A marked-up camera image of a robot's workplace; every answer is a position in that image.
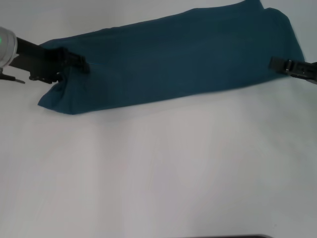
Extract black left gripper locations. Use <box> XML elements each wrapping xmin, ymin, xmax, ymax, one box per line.
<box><xmin>8</xmin><ymin>36</ymin><xmax>90</xmax><ymax>84</ymax></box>

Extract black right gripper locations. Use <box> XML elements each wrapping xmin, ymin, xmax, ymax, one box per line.
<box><xmin>268</xmin><ymin>56</ymin><xmax>317</xmax><ymax>85</ymax></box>

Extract teal t-shirt with pink print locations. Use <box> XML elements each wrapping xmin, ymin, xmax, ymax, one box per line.
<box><xmin>37</xmin><ymin>0</ymin><xmax>306</xmax><ymax>116</ymax></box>

